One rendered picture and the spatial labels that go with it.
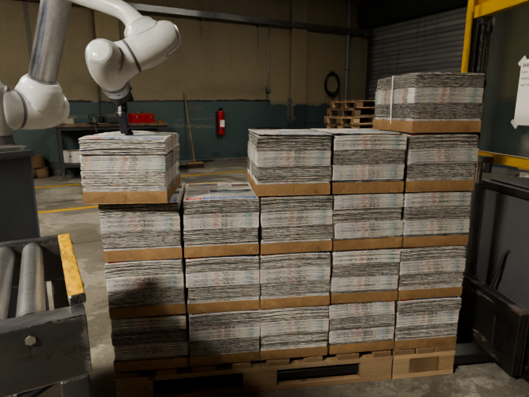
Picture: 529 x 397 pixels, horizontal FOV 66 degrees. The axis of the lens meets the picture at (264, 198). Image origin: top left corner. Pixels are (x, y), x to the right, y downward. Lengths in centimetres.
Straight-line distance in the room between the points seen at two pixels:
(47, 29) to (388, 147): 135
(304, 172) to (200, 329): 75
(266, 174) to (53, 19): 96
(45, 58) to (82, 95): 629
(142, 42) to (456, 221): 135
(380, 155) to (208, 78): 724
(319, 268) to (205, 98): 722
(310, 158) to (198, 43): 727
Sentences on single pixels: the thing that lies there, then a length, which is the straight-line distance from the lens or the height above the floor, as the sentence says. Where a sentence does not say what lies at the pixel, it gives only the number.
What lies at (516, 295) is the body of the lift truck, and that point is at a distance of 237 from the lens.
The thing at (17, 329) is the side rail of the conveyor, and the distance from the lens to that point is 83.
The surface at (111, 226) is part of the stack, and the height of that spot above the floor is 74.
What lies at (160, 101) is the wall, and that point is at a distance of 836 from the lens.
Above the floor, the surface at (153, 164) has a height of 97.
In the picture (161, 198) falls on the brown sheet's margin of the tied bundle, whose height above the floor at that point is 85.
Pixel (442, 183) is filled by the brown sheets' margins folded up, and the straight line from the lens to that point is 177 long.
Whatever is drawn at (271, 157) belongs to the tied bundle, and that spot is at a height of 98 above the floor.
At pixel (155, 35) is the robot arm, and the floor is 137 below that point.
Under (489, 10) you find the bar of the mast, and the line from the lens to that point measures 235.
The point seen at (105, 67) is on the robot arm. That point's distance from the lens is 128.
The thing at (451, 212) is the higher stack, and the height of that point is 75.
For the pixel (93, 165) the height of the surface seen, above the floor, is 97.
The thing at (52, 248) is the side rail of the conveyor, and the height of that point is 78.
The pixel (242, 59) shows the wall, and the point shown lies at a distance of 903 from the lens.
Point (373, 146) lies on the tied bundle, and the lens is 162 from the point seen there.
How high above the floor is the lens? 116
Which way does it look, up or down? 12 degrees down
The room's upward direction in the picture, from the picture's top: straight up
